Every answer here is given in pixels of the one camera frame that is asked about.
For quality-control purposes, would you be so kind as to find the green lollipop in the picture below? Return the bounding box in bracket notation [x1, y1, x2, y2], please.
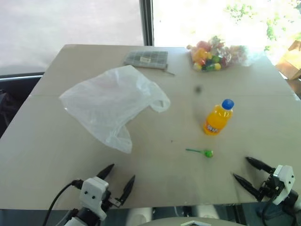
[185, 148, 214, 158]

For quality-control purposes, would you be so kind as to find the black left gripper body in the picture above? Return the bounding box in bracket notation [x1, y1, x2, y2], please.
[100, 187, 123, 211]

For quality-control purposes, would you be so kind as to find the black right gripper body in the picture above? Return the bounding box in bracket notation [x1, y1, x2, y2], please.
[258, 168, 286, 201]

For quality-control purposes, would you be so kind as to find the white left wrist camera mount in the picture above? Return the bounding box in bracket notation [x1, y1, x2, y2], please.
[79, 177, 110, 221]

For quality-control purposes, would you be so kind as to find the white translucent plastic bag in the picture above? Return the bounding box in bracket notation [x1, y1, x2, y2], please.
[58, 65, 171, 154]

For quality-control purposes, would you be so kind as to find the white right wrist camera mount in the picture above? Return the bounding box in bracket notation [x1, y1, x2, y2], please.
[272, 164, 296, 206]

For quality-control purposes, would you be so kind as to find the brown cardboard box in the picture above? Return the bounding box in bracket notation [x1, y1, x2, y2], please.
[274, 40, 301, 81]

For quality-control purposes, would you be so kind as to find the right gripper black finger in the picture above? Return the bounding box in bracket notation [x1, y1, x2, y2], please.
[245, 156, 276, 174]
[232, 173, 266, 202]

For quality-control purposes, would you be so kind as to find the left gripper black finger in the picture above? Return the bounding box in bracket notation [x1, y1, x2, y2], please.
[95, 163, 116, 180]
[119, 174, 136, 204]

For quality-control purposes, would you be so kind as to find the black window frame post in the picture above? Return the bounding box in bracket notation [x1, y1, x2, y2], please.
[139, 0, 155, 47]

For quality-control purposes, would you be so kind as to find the orange juice bottle blue cap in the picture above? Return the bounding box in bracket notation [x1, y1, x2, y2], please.
[202, 98, 235, 137]

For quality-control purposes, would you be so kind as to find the clear bag of colourful candies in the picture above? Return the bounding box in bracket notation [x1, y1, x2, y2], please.
[187, 35, 266, 73]

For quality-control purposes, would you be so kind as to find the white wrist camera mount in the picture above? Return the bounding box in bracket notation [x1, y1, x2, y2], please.
[272, 164, 296, 206]
[79, 177, 110, 221]

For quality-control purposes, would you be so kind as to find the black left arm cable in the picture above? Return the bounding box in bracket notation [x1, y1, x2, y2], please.
[41, 179, 84, 226]

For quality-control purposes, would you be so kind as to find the grey compartment organizer box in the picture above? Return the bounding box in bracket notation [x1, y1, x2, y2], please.
[123, 50, 169, 70]

